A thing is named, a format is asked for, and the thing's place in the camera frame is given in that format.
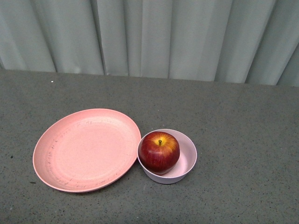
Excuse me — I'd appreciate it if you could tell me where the red apple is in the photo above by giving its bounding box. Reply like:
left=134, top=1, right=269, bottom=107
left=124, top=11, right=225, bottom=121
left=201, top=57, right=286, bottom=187
left=139, top=131, right=180, bottom=175

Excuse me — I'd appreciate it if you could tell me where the light pink bowl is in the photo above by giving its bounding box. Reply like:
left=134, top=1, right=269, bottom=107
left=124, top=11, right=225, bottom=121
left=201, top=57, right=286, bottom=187
left=137, top=129, right=197, bottom=184

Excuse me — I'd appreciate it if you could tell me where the pink plate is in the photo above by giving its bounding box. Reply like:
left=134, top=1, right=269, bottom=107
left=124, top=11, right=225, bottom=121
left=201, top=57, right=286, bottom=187
left=33, top=109, right=141, bottom=193

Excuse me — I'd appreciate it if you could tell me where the white curtain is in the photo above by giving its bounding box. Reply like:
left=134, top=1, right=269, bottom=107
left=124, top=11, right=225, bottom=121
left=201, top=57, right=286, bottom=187
left=0, top=0, right=299, bottom=86

